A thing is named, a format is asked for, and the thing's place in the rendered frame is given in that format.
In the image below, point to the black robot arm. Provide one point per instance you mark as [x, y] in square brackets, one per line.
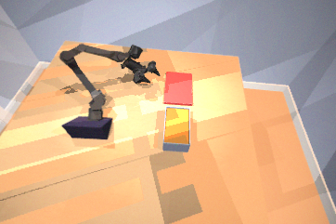
[94, 112]

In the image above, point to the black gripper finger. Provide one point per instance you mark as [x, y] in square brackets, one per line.
[156, 72]
[146, 80]

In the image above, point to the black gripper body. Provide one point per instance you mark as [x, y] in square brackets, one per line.
[151, 67]

